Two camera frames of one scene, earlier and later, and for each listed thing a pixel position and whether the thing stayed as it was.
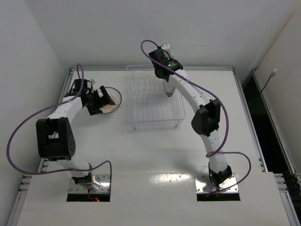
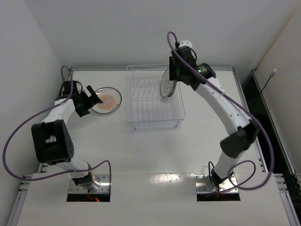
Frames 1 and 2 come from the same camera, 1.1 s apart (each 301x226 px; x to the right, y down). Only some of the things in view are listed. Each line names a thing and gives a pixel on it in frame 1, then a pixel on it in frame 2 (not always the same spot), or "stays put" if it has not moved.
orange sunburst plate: [116, 96] stays put
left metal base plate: [103, 180] stays put
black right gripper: [166, 76] to [174, 69]
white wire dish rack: [149, 105] stays put
